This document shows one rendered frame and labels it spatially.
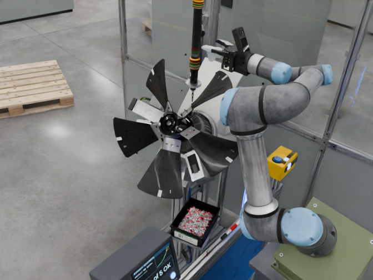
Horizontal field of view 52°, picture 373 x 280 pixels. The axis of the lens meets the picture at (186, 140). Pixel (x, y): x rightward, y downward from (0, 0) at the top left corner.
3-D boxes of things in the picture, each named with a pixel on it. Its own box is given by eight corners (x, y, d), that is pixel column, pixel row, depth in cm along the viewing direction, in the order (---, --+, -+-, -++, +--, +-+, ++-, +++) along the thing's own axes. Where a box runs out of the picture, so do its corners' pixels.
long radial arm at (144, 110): (185, 123, 212) (175, 118, 202) (179, 135, 212) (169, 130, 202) (148, 104, 227) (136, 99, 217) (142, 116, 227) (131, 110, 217)
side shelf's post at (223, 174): (216, 222, 296) (227, 134, 248) (220, 225, 294) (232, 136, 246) (213, 225, 293) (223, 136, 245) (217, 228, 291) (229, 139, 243)
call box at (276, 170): (277, 160, 205) (281, 144, 199) (294, 169, 200) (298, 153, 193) (261, 174, 194) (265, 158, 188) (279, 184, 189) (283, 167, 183)
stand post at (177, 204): (174, 254, 270) (177, 151, 217) (183, 261, 265) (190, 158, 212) (169, 258, 267) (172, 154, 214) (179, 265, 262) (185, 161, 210)
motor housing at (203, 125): (169, 145, 214) (157, 141, 202) (188, 109, 213) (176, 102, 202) (201, 163, 202) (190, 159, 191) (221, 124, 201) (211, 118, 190)
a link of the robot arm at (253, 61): (257, 60, 138) (268, 53, 143) (246, 56, 140) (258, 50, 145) (254, 78, 142) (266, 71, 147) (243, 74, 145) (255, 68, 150)
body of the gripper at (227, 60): (218, 68, 151) (244, 78, 145) (221, 47, 146) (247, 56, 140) (230, 62, 156) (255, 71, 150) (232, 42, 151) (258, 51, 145)
